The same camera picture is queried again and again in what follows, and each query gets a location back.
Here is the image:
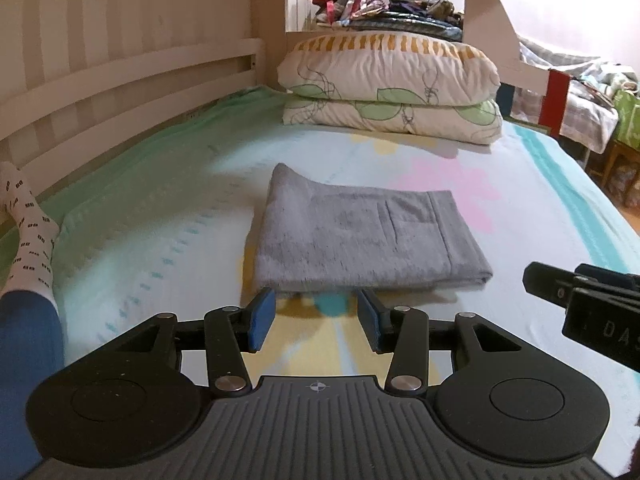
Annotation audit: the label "red wooden board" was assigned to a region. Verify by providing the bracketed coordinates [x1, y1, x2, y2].
[540, 69, 572, 139]

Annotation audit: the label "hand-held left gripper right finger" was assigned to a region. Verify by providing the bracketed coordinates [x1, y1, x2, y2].
[357, 287, 531, 394]

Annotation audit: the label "person's blue trouser leg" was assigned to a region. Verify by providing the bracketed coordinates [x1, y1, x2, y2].
[0, 290, 66, 480]

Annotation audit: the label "wooden stool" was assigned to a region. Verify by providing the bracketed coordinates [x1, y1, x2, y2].
[582, 137, 640, 197]

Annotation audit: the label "white wooden bed frame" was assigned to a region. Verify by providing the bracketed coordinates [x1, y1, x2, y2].
[0, 0, 551, 196]

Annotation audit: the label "green bag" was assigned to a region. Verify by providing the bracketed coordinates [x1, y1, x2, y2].
[612, 87, 640, 149]

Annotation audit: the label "white patterned sock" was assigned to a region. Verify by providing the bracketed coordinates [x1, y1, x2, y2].
[0, 161, 62, 311]

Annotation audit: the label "grey pants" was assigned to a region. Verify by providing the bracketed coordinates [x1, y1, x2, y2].
[252, 162, 495, 294]

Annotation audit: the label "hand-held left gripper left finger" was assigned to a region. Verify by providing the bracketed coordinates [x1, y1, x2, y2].
[107, 287, 277, 394]

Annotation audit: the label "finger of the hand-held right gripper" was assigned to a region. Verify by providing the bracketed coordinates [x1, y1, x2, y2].
[574, 263, 640, 292]
[522, 261, 576, 309]

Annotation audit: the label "floral pillow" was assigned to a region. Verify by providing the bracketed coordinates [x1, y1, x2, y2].
[276, 32, 502, 107]
[281, 96, 505, 147]

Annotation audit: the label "pile of colourful clothes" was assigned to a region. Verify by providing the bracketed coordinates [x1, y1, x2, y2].
[306, 0, 466, 41]

